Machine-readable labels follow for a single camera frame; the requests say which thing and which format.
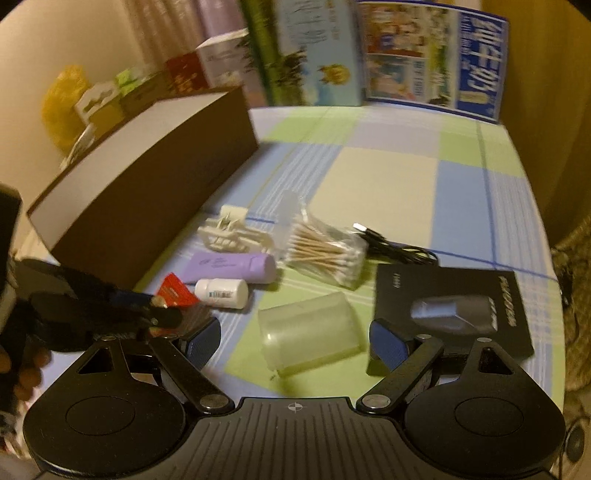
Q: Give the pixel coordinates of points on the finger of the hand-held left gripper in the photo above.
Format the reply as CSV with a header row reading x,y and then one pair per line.
x,y
92,323
69,277

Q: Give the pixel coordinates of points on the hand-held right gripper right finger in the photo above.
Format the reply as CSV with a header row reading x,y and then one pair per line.
x,y
388,344

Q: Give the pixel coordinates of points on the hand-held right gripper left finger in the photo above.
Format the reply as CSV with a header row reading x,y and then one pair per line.
x,y
203,339

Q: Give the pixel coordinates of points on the small white bottle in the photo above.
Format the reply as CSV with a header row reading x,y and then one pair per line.
x,y
221,292

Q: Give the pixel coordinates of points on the red snack packet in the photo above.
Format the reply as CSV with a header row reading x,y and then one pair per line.
x,y
178,290

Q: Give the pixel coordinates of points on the purple tube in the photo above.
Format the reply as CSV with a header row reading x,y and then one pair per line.
x,y
231,266

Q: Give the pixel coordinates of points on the translucent plastic container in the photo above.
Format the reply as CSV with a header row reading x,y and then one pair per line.
x,y
309,332

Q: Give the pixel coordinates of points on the bag of cotton swabs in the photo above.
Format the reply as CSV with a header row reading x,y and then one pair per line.
x,y
323,251

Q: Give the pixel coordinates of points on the brown cardboard box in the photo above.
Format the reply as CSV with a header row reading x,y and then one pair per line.
x,y
152,194

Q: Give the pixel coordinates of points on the person's left hand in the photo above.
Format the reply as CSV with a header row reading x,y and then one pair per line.
x,y
30,383

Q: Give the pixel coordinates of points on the black shaver box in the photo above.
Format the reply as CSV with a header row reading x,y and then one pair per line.
x,y
415,281

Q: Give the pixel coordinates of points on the white hair claw clip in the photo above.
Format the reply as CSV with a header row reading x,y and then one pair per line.
x,y
221,240

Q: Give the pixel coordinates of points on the white yellow box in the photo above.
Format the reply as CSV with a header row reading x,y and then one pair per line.
x,y
99,108

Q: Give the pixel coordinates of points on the checkered tablecloth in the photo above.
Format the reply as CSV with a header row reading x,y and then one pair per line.
x,y
392,175

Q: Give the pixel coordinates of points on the brown carton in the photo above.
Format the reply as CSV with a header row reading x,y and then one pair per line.
x,y
147,94

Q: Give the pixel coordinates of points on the green tissue box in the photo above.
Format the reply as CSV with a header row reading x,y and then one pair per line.
x,y
131,76

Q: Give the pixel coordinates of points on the red box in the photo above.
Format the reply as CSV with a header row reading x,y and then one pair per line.
x,y
182,74

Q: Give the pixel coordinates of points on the pale curtain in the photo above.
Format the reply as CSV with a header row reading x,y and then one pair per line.
x,y
161,23

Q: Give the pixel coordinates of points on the blue milk carton box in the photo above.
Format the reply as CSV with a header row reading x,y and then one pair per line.
x,y
475,69

